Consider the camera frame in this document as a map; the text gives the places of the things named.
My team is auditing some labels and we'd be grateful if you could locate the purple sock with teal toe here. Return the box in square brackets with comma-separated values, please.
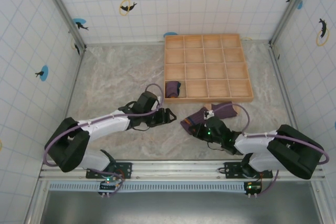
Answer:
[165, 80, 182, 99]

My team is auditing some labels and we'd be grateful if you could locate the purple sock with beige toe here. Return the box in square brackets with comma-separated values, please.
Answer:
[180, 101, 239, 136]

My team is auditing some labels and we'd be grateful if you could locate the controller circuit board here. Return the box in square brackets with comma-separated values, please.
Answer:
[244, 182, 263, 195]
[98, 176, 118, 196]

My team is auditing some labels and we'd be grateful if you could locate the wooden compartment tray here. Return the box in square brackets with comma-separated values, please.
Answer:
[163, 34, 255, 103]

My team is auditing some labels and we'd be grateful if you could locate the grey metal panel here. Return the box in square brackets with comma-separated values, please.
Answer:
[43, 182, 322, 224]

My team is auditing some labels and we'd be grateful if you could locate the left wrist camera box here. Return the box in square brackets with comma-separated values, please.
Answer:
[135, 91, 161, 111]

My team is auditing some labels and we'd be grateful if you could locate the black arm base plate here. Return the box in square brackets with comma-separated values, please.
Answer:
[225, 162, 274, 180]
[86, 161, 133, 180]

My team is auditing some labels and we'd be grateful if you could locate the aluminium mounting rail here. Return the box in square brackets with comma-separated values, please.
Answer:
[39, 159, 325, 182]

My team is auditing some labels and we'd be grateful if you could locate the white slotted cable duct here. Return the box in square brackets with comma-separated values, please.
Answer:
[48, 181, 247, 192]

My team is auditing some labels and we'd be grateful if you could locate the aluminium rear rail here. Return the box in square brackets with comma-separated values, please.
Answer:
[85, 40, 271, 47]

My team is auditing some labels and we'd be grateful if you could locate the aluminium side rail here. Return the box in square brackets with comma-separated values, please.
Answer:
[53, 48, 85, 161]
[269, 45, 299, 132]

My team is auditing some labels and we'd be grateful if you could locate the aluminium frame post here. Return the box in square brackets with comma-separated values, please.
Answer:
[38, 0, 88, 52]
[268, 0, 314, 47]

